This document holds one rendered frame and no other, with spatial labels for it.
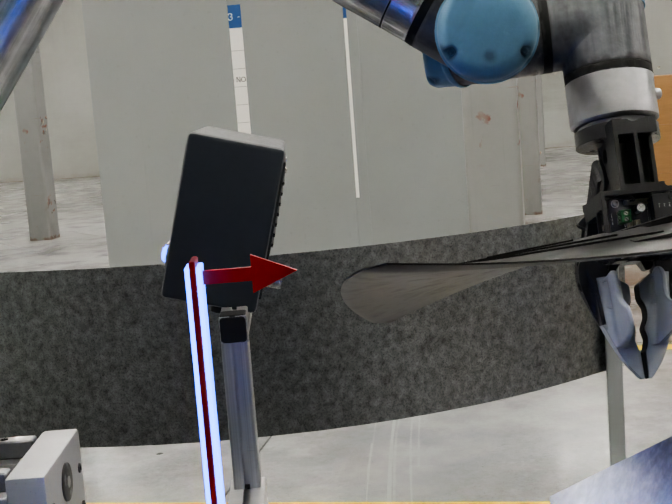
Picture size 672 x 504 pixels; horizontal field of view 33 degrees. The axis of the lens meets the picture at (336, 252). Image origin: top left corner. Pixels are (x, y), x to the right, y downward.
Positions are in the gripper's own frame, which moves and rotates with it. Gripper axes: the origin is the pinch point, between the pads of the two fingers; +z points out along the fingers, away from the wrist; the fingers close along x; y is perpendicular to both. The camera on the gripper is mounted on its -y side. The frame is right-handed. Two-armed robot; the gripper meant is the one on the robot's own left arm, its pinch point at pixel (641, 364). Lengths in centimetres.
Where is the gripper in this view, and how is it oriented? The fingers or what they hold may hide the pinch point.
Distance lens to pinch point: 99.1
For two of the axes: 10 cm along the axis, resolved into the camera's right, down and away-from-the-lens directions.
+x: 10.0, -0.9, 0.4
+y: 0.2, -1.6, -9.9
